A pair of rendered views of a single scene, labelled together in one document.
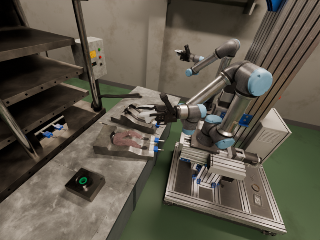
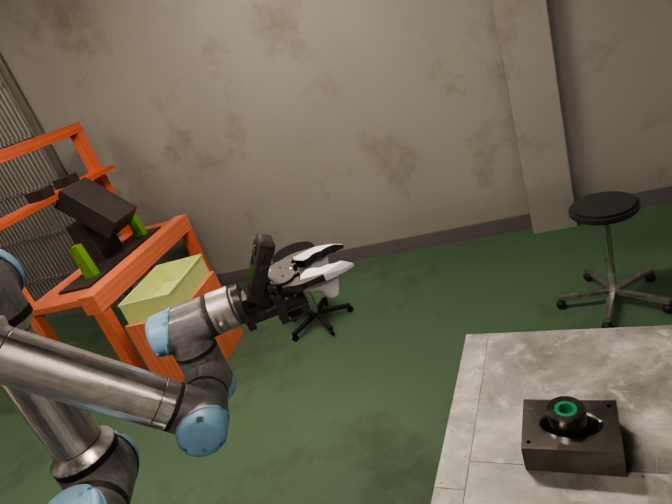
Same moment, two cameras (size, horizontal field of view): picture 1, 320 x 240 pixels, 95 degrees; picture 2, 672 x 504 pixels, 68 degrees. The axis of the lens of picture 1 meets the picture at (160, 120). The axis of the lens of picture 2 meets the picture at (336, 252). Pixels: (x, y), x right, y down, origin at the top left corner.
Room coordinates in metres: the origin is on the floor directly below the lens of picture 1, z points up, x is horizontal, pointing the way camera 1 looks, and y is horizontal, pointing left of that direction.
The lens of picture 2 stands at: (1.35, 0.29, 1.80)
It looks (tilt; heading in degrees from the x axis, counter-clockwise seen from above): 23 degrees down; 194
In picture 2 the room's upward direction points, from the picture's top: 20 degrees counter-clockwise
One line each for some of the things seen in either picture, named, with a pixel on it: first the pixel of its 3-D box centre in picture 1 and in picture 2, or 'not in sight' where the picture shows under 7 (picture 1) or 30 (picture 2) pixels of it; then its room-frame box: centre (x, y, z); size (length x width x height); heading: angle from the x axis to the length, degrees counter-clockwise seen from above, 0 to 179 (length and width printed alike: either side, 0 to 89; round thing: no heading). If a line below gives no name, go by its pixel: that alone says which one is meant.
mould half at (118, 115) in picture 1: (137, 116); not in sight; (1.25, 0.25, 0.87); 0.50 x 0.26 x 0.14; 75
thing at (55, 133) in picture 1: (32, 122); not in sight; (0.93, 1.17, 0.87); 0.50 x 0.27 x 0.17; 75
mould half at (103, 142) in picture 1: (127, 141); not in sight; (0.88, 0.27, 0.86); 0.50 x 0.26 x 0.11; 92
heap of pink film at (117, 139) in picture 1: (127, 137); not in sight; (0.89, 0.26, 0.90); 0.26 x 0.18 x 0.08; 92
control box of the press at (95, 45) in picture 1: (98, 99); not in sight; (1.64, 0.87, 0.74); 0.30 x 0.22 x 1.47; 165
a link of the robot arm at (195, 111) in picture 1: (194, 111); (183, 327); (0.66, -0.18, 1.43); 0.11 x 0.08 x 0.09; 108
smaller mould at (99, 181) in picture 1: (85, 184); (571, 435); (0.46, 0.45, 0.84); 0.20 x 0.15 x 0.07; 75
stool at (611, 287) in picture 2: not in sight; (603, 255); (-1.18, 1.06, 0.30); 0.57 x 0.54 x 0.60; 171
